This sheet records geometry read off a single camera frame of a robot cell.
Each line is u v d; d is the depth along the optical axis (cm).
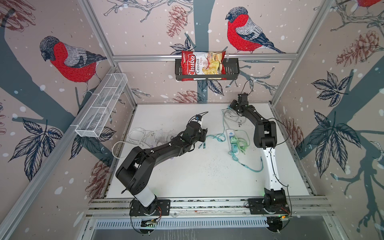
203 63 88
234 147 92
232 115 112
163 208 73
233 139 92
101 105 79
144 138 100
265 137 69
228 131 101
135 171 46
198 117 78
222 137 101
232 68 95
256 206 73
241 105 92
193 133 68
